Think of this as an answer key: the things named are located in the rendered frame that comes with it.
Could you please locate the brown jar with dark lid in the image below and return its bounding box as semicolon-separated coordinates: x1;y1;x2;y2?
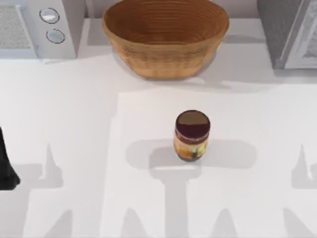
173;110;211;163

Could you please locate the woven wooden basket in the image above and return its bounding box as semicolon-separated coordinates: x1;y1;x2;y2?
102;0;230;81

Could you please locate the pale microwave oven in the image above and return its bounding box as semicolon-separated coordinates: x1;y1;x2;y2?
0;0;87;60

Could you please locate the round microwave knob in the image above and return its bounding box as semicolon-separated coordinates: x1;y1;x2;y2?
39;7;60;25
46;28;66;45

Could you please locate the grey cabinet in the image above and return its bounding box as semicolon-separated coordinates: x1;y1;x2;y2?
256;0;317;70

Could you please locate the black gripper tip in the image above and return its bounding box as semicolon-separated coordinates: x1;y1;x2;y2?
0;126;21;191

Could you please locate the pale cabinet door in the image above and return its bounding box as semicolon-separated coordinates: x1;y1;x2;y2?
276;0;317;69

